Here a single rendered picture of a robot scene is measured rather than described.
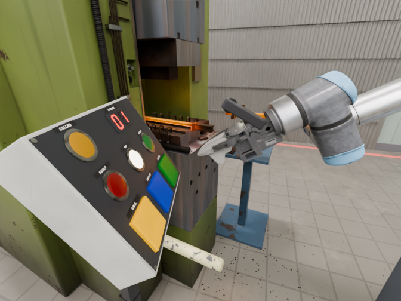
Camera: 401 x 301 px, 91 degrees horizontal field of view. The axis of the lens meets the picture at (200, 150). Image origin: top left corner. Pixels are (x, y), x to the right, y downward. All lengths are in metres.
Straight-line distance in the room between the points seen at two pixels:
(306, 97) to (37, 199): 0.51
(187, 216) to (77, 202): 0.79
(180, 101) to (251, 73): 2.53
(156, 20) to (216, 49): 2.99
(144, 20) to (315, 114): 0.66
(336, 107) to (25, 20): 0.88
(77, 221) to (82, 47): 0.52
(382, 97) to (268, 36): 3.07
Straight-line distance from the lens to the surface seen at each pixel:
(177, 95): 1.28
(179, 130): 0.95
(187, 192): 0.97
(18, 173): 0.34
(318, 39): 3.73
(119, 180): 0.38
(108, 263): 0.39
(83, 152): 0.35
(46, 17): 0.78
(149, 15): 0.86
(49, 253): 1.41
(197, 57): 0.99
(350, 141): 0.56
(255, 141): 0.49
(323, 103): 0.51
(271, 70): 3.67
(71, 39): 0.72
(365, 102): 0.71
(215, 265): 0.80
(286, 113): 0.49
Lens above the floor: 1.28
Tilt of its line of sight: 24 degrees down
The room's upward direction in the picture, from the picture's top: straight up
